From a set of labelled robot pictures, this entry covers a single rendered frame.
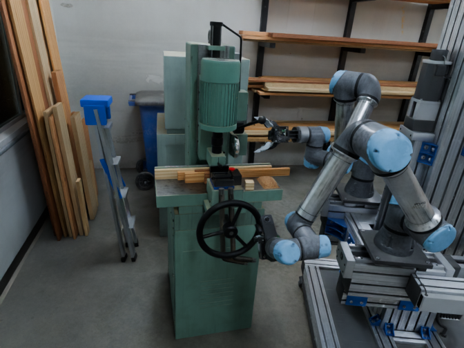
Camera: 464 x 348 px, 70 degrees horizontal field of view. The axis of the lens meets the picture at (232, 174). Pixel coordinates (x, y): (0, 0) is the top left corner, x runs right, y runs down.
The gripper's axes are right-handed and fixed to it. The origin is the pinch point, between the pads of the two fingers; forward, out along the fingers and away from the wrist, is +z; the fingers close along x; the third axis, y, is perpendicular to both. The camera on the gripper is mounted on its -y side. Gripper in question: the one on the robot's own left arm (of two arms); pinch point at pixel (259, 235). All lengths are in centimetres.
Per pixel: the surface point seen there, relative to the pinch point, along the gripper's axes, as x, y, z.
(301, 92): 105, -120, 183
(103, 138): -73, -60, 75
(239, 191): -5.7, -19.2, 5.3
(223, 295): -12, 35, 45
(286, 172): 25.2, -27.6, 30.8
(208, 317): -21, 48, 52
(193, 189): -24.8, -22.3, 18.9
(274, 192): 13.7, -17.3, 18.2
